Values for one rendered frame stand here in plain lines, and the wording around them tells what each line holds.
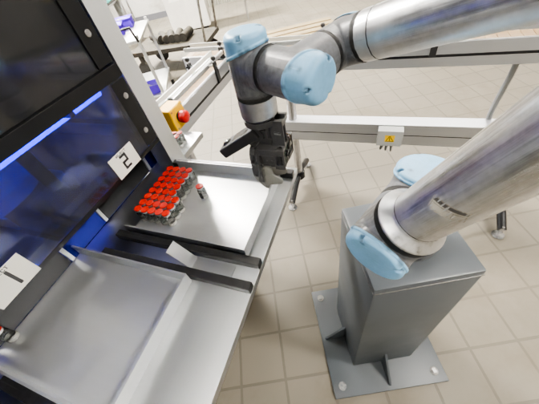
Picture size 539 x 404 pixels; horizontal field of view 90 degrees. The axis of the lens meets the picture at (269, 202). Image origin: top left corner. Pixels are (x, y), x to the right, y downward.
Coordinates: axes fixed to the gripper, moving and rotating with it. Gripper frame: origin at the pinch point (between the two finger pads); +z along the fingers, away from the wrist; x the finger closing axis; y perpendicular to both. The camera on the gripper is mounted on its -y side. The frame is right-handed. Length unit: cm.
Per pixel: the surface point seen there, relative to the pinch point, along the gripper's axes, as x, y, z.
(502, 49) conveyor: 82, 66, 1
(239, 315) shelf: -32.2, 4.3, 3.8
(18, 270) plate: -39, -35, -10
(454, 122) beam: 88, 61, 36
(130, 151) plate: -4.2, -34.9, -10.9
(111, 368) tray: -47.2, -15.6, 3.7
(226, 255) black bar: -21.3, -2.7, 1.8
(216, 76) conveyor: 63, -46, 0
